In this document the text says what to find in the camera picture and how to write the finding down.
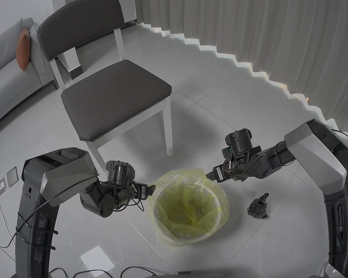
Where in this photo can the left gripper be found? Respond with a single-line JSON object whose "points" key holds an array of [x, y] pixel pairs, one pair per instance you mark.
{"points": [[139, 191]]}

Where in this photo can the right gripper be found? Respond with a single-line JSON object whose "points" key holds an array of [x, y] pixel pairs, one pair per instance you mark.
{"points": [[227, 171]]}

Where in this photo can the yellow plastic bag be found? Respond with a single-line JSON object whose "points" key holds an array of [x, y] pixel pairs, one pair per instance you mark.
{"points": [[191, 213]]}

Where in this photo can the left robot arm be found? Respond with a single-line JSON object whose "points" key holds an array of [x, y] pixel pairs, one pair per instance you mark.
{"points": [[63, 172]]}

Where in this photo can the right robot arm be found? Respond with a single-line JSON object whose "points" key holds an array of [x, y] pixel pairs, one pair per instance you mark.
{"points": [[313, 155]]}

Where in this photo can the crumpled black plastic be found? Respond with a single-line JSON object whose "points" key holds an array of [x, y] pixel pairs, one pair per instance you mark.
{"points": [[256, 208]]}

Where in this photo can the grey chair with white legs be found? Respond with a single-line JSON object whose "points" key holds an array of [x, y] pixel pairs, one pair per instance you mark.
{"points": [[113, 97]]}

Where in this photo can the white curtain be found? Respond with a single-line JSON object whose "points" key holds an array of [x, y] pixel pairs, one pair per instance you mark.
{"points": [[249, 25]]}

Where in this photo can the pale grey sofa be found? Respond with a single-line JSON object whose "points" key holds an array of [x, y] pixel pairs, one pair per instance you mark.
{"points": [[5, 82]]}

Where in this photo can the orange cushion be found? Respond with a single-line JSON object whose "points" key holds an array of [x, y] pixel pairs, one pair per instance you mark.
{"points": [[23, 51]]}

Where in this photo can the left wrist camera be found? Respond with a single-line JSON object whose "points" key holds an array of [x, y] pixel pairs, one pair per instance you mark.
{"points": [[131, 171]]}

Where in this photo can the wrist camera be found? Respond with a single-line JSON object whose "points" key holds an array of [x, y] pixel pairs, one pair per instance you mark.
{"points": [[228, 152], [131, 171]]}

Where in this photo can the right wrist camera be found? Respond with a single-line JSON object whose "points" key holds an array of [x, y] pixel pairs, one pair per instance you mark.
{"points": [[228, 152]]}

